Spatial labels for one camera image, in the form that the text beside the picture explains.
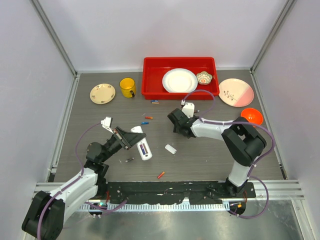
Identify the pink white plate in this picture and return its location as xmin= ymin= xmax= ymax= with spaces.
xmin=218 ymin=78 xmax=255 ymax=108

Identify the patterned small bowl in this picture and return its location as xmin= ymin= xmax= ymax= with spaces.
xmin=196 ymin=71 xmax=213 ymax=85

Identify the purple blue battery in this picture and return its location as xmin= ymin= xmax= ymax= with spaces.
xmin=139 ymin=143 xmax=148 ymax=156

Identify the white slotted cable duct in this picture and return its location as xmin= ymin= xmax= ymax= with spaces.
xmin=77 ymin=201 xmax=231 ymax=213

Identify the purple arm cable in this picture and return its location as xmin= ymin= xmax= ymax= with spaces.
xmin=182 ymin=89 xmax=277 ymax=220
xmin=36 ymin=122 xmax=128 ymax=240

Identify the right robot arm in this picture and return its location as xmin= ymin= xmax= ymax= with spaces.
xmin=167 ymin=108 xmax=267 ymax=198

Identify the cream floral plate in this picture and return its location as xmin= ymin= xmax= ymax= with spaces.
xmin=89 ymin=83 xmax=116 ymax=105

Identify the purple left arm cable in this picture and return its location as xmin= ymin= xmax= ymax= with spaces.
xmin=36 ymin=122 xmax=128 ymax=240

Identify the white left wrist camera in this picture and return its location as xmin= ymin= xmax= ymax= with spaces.
xmin=100 ymin=116 xmax=115 ymax=134

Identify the red orange battery near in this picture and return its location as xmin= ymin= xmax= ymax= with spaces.
xmin=157 ymin=171 xmax=165 ymax=179

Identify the red plastic bin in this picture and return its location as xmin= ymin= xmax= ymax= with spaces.
xmin=141 ymin=56 xmax=220 ymax=100

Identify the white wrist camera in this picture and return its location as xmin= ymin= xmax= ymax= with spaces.
xmin=181 ymin=100 xmax=195 ymax=118
xmin=100 ymin=116 xmax=115 ymax=134

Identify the orange plastic bowl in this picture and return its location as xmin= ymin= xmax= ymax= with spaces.
xmin=240 ymin=108 xmax=264 ymax=125

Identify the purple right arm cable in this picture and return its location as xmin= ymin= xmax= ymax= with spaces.
xmin=182 ymin=89 xmax=277 ymax=220

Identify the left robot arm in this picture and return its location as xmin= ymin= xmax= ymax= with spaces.
xmin=21 ymin=127 xmax=146 ymax=240

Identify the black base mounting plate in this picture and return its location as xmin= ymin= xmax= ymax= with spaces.
xmin=96 ymin=181 xmax=256 ymax=205

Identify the white paper plate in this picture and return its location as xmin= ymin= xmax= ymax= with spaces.
xmin=162 ymin=68 xmax=198 ymax=93

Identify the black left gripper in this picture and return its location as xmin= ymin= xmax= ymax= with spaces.
xmin=100 ymin=126 xmax=146 ymax=163

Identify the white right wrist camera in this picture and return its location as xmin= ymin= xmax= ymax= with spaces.
xmin=181 ymin=100 xmax=195 ymax=118

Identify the white remote control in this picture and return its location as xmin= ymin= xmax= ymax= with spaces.
xmin=130 ymin=126 xmax=153 ymax=161

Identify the yellow mug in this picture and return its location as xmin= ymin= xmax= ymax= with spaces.
xmin=119 ymin=77 xmax=136 ymax=98

